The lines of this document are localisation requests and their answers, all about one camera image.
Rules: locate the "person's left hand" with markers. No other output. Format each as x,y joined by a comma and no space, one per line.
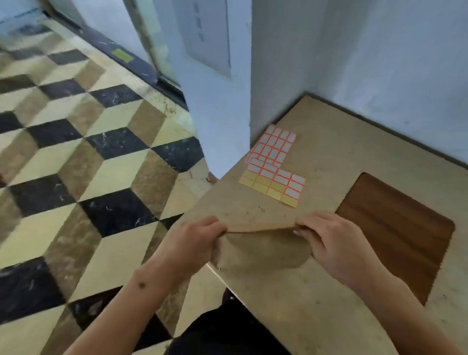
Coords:
190,248

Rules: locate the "person's right hand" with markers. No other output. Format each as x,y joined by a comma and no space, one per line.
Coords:
340,248

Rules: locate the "brown paper bag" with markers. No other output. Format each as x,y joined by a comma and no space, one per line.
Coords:
256,237

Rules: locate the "partly yellow label sheet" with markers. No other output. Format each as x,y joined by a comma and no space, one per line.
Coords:
274,184

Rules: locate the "person's left forearm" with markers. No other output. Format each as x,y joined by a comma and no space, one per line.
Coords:
124,314

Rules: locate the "person's right forearm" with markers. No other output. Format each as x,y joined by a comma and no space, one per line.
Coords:
409,322

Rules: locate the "person's black clothing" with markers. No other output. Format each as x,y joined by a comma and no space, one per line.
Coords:
226,329

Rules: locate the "brown wooden board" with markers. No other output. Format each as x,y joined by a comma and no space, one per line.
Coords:
398,226

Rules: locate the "orange-bordered white label sheet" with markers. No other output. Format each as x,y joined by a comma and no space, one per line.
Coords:
274,144

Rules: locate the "white panelled door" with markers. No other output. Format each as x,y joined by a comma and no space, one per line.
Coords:
215,73

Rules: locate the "yellow floor tape patch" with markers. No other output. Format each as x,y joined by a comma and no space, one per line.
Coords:
122,55

